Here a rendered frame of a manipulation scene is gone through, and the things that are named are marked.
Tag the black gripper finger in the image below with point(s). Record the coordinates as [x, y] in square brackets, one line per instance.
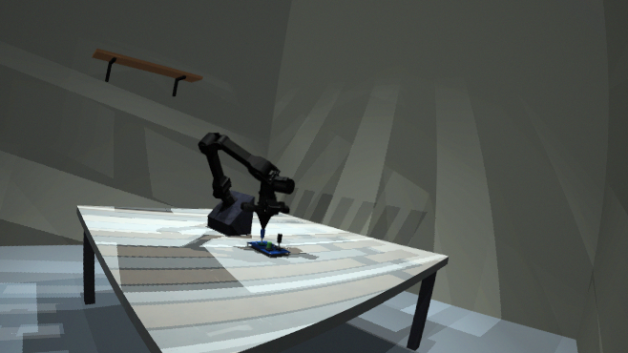
[267, 218]
[261, 218]

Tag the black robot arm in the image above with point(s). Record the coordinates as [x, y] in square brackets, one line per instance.
[257, 166]

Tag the blue circuit board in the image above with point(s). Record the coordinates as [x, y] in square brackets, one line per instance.
[269, 247]

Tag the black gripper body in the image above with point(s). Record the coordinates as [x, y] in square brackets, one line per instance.
[250, 207]

